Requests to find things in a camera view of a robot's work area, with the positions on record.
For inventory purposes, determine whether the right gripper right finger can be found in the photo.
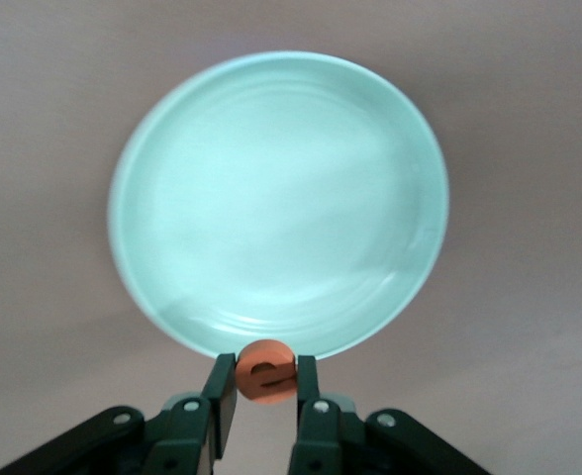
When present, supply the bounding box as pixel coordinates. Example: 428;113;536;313
290;354;491;475

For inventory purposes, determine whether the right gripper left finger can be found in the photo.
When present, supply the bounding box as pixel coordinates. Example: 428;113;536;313
0;351;239;475

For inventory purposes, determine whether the orange letter e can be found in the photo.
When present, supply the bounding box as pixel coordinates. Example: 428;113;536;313
235;339;298;406

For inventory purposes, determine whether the light green plate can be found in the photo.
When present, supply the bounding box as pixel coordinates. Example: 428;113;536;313
107;48;450;362

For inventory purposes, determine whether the brown table cover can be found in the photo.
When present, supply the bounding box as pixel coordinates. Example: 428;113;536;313
0;0;582;475

